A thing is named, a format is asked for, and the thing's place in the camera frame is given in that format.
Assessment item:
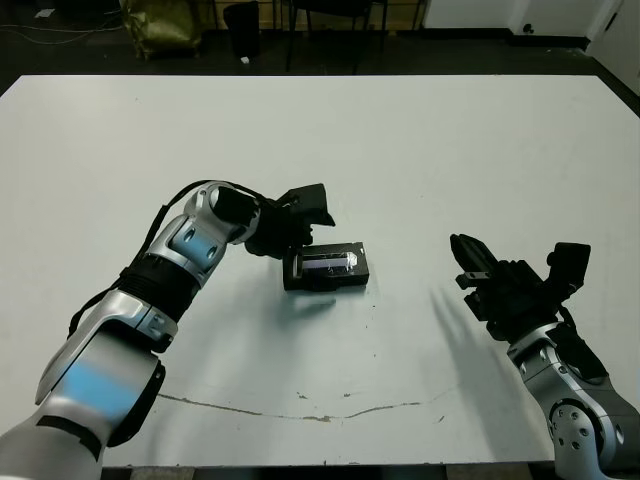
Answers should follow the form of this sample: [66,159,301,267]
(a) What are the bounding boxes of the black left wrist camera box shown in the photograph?
[277,183,337,229]

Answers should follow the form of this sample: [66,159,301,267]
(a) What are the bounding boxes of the glossy black box lid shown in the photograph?
[282,241,372,293]

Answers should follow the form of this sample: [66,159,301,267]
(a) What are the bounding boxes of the yellow-green bag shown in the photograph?
[119,0,206,60]

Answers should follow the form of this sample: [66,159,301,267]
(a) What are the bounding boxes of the thin floor cable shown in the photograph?
[0,22,126,46]

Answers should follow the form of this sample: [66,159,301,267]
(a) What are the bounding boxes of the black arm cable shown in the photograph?
[67,178,266,341]
[557,302,610,384]

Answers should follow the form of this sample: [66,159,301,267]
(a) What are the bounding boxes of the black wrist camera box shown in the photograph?
[277,183,337,229]
[544,241,592,304]

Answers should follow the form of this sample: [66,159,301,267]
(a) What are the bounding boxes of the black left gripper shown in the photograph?
[244,199,315,291]

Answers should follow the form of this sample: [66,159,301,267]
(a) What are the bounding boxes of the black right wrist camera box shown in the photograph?
[544,241,592,304]

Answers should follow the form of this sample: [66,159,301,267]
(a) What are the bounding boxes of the black chair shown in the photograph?
[284,0,389,71]

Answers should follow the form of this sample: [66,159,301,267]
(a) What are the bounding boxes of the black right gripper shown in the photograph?
[449,233,567,345]

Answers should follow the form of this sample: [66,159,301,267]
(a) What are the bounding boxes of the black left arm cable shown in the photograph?
[67,178,266,341]

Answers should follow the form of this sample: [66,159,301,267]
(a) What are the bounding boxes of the white door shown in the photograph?
[584,0,640,56]

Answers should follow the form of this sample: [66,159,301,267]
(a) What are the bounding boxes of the black waste bin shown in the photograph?
[223,1,261,59]

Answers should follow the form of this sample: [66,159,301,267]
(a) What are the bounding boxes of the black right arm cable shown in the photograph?
[557,302,610,384]

